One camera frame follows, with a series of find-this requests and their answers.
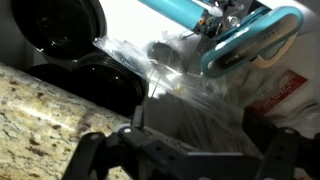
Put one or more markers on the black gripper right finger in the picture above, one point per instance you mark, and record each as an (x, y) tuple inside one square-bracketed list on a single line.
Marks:
[(286, 156)]

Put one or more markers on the red and white packet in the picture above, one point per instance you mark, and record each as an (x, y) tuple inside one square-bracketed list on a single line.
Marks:
[(280, 91)]

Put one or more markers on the white plastic bags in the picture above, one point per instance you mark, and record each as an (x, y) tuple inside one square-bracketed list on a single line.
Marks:
[(310, 110)]

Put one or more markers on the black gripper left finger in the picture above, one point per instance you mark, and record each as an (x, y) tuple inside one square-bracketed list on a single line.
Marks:
[(110, 156)]

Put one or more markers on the clear plastic bag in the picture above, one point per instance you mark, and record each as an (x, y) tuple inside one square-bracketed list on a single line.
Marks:
[(133, 60)]

